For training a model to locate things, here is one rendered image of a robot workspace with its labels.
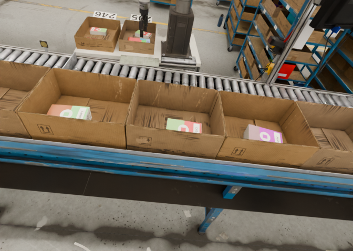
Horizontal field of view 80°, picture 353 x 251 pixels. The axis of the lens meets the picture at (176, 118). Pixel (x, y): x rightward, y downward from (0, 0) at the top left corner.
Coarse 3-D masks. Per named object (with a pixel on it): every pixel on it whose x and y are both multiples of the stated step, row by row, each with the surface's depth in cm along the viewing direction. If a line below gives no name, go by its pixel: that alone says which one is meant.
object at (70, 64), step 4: (72, 56) 146; (76, 56) 152; (68, 60) 141; (72, 60) 147; (76, 60) 153; (68, 64) 141; (72, 64) 148; (64, 68) 136; (68, 68) 142; (72, 68) 148
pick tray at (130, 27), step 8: (128, 24) 190; (136, 24) 191; (152, 24) 191; (120, 32) 170; (128, 32) 191; (152, 32) 196; (120, 40) 162; (128, 40) 162; (152, 40) 186; (120, 48) 167; (128, 48) 167; (136, 48) 167; (144, 48) 167; (152, 48) 168
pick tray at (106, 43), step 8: (88, 16) 181; (88, 24) 185; (96, 24) 186; (104, 24) 187; (112, 24) 187; (80, 32) 168; (88, 32) 181; (112, 32) 187; (80, 40) 158; (88, 40) 158; (96, 40) 158; (104, 40) 158; (112, 40) 160; (80, 48) 163; (88, 48) 163; (96, 48) 163; (104, 48) 163; (112, 48) 163
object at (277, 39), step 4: (272, 36) 146; (268, 40) 148; (272, 40) 144; (276, 40) 144; (280, 40) 144; (272, 44) 146; (276, 44) 146; (280, 44) 145; (284, 44) 145; (272, 48) 151; (276, 48) 149; (280, 48) 149
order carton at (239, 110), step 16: (224, 96) 104; (240, 96) 103; (256, 96) 103; (224, 112) 112; (240, 112) 111; (256, 112) 111; (272, 112) 110; (288, 112) 107; (240, 128) 109; (272, 128) 112; (288, 128) 106; (304, 128) 95; (224, 144) 85; (240, 144) 85; (256, 144) 84; (272, 144) 84; (288, 144) 83; (304, 144) 94; (224, 160) 94; (240, 160) 93; (256, 160) 92; (272, 160) 92; (288, 160) 91; (304, 160) 91
